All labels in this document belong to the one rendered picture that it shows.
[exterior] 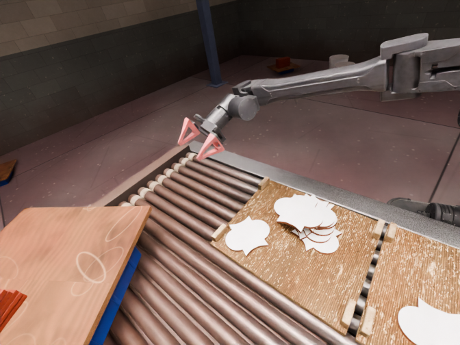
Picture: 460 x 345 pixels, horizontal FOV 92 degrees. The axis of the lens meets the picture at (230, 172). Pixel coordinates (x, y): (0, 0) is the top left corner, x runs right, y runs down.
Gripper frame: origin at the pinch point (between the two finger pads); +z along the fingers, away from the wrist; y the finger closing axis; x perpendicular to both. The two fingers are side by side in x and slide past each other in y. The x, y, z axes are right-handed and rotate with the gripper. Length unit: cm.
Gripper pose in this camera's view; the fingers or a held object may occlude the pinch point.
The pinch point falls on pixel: (189, 149)
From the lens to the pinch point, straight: 64.9
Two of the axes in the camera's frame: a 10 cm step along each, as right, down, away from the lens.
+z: -6.6, 7.5, -1.0
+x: 3.8, 4.4, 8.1
